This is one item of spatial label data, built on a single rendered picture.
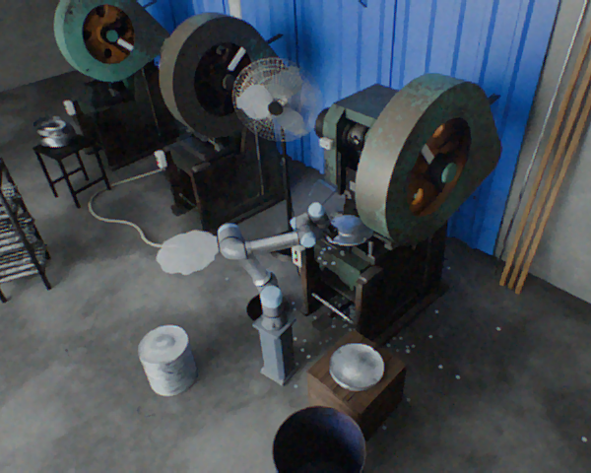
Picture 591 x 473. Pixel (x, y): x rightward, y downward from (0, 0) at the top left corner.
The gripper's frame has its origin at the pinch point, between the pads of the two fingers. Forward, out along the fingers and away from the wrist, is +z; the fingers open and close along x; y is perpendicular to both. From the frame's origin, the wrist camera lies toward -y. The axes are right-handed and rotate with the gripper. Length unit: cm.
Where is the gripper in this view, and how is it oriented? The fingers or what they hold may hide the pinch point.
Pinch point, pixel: (332, 239)
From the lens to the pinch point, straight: 284.7
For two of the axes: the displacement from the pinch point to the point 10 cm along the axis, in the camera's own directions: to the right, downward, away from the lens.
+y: 7.0, 4.2, -5.8
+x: 6.2, -7.6, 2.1
